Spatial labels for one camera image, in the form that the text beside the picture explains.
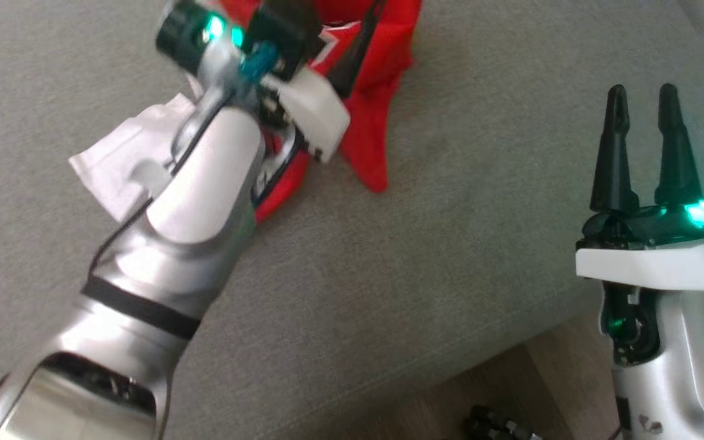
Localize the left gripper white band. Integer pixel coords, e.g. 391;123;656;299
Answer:
260;0;387;164

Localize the grey fabric sofa seat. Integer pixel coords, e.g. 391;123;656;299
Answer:
0;0;704;440

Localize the red garment with white label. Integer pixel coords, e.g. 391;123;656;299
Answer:
70;0;423;224

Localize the black cable with teal connector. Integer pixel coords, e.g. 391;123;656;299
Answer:
89;43;285;276

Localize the black ribbed object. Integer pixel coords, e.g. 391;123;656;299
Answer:
465;405;542;440

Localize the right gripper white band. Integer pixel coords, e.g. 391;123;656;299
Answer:
575;84;704;292

